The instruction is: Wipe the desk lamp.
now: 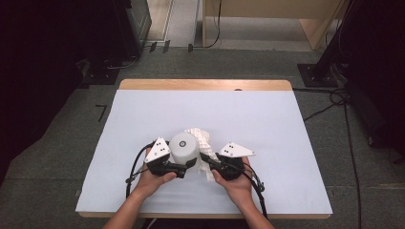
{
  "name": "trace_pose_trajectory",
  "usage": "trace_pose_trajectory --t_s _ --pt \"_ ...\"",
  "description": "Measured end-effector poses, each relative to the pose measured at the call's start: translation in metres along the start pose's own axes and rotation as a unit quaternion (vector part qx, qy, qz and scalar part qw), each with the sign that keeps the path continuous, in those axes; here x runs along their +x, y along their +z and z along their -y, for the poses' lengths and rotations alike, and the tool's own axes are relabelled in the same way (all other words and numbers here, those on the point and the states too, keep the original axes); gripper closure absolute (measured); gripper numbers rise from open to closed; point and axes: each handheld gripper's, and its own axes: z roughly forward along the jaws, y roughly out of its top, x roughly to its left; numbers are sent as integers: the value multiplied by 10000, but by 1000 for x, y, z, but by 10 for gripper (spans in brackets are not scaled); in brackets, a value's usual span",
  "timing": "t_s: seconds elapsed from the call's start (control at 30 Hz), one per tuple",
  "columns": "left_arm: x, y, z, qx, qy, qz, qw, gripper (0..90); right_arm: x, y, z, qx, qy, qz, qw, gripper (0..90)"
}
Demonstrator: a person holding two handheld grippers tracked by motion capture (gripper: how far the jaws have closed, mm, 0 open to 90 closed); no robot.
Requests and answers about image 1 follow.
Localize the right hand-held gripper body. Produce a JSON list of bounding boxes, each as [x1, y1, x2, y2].
[[211, 141, 257, 182]]

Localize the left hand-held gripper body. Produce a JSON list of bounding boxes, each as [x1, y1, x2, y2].
[[143, 136, 189, 179]]

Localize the white waffle cloth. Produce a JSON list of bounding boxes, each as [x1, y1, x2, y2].
[[184, 127, 221, 182]]

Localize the person's left hand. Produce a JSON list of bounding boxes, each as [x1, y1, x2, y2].
[[135, 147, 178, 198]]

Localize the person's right hand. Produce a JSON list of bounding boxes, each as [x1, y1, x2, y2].
[[212, 156, 254, 208]]

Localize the white paper table sheet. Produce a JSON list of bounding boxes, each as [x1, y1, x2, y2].
[[75, 89, 333, 216]]

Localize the wooden table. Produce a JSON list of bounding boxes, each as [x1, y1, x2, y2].
[[75, 78, 333, 220]]

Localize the black metal stand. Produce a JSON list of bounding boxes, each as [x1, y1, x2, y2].
[[297, 0, 361, 89]]

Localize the black cabinet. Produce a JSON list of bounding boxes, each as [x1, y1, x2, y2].
[[112, 0, 153, 62]]

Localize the dark curtain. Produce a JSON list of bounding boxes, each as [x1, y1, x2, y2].
[[0, 0, 128, 187], [337, 0, 405, 160]]

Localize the light wooden desk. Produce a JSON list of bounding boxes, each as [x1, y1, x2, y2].
[[202, 0, 349, 52]]

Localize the left hand-held gripper cable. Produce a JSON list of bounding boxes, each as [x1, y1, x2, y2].
[[124, 143, 155, 200]]

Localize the hand-held gripper cable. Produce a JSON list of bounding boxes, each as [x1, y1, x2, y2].
[[243, 161, 268, 219], [124, 143, 155, 200]]

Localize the right hand-held gripper cable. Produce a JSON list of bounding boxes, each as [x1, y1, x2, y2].
[[243, 161, 268, 219]]

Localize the grey floor cable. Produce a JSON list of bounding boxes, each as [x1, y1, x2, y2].
[[106, 54, 141, 71]]

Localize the black stand base plate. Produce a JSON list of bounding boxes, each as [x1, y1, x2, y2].
[[80, 58, 121, 86]]

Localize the looped black floor cable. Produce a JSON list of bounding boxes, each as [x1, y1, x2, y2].
[[291, 87, 352, 123]]

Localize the long black floor cable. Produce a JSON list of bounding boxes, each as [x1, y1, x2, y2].
[[343, 101, 363, 229]]

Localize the black hanging cable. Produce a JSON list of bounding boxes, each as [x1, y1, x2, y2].
[[190, 0, 224, 51]]

